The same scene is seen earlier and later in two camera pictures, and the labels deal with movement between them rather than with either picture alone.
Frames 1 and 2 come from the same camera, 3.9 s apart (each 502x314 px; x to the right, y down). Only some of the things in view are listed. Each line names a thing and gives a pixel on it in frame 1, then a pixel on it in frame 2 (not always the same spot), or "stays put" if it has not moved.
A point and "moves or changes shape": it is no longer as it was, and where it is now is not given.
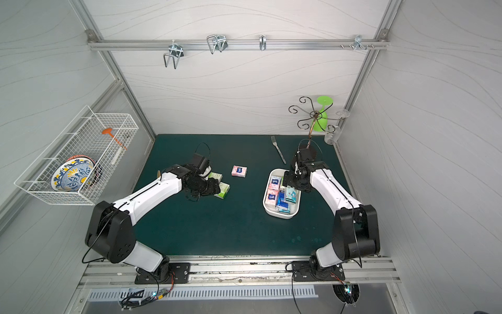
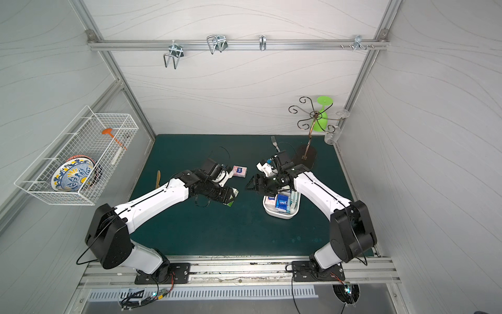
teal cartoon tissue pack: [291, 194] moves or changes shape
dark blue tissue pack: [281, 203] stays put
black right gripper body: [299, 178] → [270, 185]
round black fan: [348, 292] stays put
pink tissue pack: [239, 171] stays put
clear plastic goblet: [333, 131] stays put
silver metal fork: [274, 142] stays put
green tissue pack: [224, 188] moves or changes shape
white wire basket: [79, 164] stays put
